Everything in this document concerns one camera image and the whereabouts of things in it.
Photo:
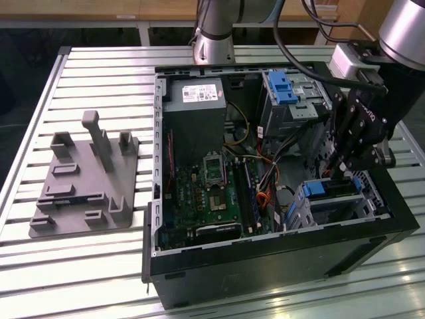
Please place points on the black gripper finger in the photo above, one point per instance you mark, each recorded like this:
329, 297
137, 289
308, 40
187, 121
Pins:
345, 129
362, 157

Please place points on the hard disk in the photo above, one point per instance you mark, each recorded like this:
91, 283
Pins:
315, 189

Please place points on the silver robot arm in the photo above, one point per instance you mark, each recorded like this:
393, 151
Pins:
216, 40

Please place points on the grey disk bay cage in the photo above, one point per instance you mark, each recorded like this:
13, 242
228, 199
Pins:
335, 201

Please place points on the grey optical drive cage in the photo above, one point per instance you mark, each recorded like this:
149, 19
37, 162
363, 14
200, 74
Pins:
289, 116

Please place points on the blue drive latch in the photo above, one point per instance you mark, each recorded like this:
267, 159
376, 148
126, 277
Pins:
282, 88

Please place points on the CPU socket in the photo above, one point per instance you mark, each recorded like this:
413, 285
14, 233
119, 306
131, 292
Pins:
215, 169

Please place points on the bronze chipset chip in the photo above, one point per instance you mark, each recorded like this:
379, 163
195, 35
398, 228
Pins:
218, 202

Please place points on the grey power supply unit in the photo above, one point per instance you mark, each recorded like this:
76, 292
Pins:
194, 123

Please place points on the black PC case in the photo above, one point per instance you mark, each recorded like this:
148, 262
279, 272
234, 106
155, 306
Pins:
252, 266

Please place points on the black graphics card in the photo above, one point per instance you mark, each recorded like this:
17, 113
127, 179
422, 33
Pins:
217, 231

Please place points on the green motherboard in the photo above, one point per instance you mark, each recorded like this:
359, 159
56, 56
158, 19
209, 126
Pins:
196, 196

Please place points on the grey parts rack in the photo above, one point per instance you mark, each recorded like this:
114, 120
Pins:
86, 186

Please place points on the green RAM stick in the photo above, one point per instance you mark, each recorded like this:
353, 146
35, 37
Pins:
71, 200

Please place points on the black table corner cap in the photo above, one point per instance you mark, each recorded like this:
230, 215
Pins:
64, 50

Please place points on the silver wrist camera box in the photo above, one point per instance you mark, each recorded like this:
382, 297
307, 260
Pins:
343, 63

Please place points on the wooden bench with white frame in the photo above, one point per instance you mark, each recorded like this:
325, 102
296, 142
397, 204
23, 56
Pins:
99, 6

